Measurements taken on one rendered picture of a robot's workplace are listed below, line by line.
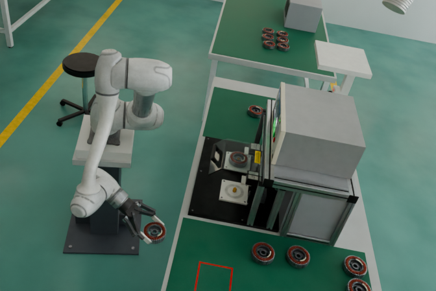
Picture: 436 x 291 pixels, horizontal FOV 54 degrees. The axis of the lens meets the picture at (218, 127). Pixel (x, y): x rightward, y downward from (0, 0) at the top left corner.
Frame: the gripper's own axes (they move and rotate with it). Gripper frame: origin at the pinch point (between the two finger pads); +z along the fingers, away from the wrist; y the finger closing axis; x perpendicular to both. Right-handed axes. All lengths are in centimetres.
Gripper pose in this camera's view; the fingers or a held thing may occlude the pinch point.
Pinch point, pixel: (154, 231)
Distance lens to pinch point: 214.1
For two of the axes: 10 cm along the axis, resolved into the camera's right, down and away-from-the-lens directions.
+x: 5.7, -5.1, -6.4
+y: -4.1, 5.0, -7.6
